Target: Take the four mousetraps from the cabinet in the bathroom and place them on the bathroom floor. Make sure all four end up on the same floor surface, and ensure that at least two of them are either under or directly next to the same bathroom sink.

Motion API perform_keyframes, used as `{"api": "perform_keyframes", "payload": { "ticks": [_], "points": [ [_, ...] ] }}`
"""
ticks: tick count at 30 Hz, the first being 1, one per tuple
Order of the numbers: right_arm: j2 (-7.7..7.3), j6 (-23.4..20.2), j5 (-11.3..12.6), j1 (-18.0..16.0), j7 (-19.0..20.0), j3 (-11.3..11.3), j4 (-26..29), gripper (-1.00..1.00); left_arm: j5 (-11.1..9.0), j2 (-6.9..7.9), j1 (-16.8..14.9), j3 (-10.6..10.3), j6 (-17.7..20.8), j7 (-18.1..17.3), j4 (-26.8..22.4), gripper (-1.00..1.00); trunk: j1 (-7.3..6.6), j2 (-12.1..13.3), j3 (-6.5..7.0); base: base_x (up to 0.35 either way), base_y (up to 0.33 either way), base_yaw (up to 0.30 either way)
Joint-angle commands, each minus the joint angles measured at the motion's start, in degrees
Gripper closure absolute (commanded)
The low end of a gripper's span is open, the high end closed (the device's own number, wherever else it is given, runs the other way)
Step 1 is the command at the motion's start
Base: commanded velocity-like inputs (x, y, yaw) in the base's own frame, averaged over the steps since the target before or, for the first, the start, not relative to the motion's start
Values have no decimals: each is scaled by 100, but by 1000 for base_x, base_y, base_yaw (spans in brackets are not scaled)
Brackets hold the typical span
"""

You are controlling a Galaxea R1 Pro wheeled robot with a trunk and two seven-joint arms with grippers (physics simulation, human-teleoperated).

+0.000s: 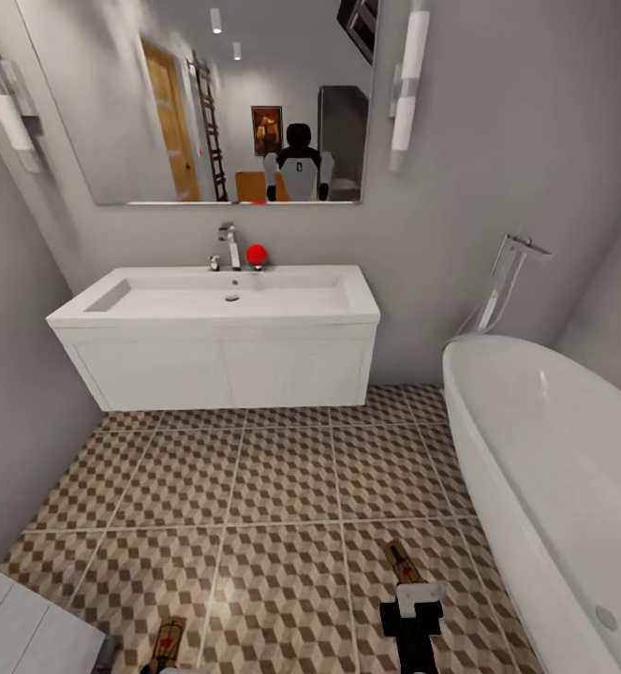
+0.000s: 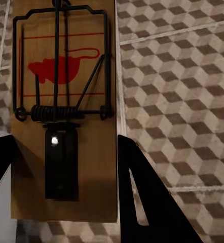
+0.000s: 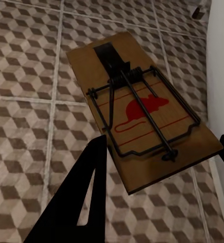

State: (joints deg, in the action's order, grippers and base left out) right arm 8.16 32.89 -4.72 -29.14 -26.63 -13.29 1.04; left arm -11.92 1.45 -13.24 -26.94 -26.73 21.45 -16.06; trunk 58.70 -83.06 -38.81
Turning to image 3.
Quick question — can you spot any mousetrap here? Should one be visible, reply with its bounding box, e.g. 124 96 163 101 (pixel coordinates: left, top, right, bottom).
65 30 224 196

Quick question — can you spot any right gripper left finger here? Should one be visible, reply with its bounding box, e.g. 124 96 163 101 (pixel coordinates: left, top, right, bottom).
24 135 107 243

